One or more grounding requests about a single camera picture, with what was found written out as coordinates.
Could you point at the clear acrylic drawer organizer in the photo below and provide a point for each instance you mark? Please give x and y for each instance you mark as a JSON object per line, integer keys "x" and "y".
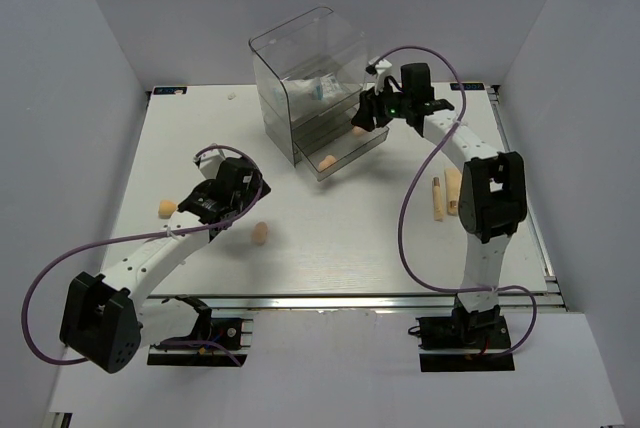
{"x": 308, "y": 69}

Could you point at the slim beige concealer tube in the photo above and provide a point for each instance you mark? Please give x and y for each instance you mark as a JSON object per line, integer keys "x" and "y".
{"x": 438, "y": 206}

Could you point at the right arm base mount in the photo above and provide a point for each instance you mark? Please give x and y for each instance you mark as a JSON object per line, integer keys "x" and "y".
{"x": 464, "y": 342}

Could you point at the clear drawer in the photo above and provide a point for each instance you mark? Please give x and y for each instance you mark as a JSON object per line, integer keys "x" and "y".
{"x": 331, "y": 134}

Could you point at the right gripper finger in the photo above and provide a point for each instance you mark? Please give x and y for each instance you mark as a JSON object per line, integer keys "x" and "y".
{"x": 365, "y": 117}
{"x": 382, "y": 106}

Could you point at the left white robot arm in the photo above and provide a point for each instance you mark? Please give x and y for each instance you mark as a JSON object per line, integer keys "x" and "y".
{"x": 107, "y": 317}

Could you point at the left blue table label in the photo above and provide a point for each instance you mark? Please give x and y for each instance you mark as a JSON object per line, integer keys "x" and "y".
{"x": 169, "y": 90}

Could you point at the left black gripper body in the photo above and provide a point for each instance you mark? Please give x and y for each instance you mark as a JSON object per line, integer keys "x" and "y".
{"x": 252, "y": 184}

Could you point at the wide beige cream tube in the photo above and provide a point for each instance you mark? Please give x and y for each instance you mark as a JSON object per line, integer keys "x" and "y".
{"x": 453, "y": 179}

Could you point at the blue table label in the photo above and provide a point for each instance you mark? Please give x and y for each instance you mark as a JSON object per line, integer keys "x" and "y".
{"x": 169, "y": 90}
{"x": 467, "y": 86}

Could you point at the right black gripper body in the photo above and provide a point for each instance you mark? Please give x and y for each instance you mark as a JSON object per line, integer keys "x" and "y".
{"x": 401, "y": 101}

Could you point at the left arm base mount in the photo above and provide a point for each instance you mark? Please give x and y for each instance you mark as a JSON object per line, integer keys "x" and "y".
{"x": 186, "y": 332}

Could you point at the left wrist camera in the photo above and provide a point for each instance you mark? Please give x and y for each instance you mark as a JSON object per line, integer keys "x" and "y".
{"x": 208, "y": 163}

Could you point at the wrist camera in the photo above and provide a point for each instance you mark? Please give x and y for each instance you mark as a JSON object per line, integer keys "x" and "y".
{"x": 380, "y": 69}
{"x": 208, "y": 163}

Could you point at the beige sponge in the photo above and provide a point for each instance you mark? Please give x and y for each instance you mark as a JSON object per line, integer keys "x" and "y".
{"x": 166, "y": 209}
{"x": 358, "y": 132}
{"x": 259, "y": 233}
{"x": 327, "y": 162}

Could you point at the right blue table label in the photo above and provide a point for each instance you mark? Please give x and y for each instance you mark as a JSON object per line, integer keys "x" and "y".
{"x": 467, "y": 86}

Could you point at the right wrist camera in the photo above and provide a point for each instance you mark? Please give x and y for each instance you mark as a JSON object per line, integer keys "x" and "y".
{"x": 380, "y": 69}

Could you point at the cotton pad packet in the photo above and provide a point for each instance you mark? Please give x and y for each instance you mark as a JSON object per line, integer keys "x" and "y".
{"x": 326, "y": 87}
{"x": 295, "y": 92}

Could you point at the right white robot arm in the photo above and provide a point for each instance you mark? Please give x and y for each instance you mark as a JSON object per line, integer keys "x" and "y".
{"x": 492, "y": 198}

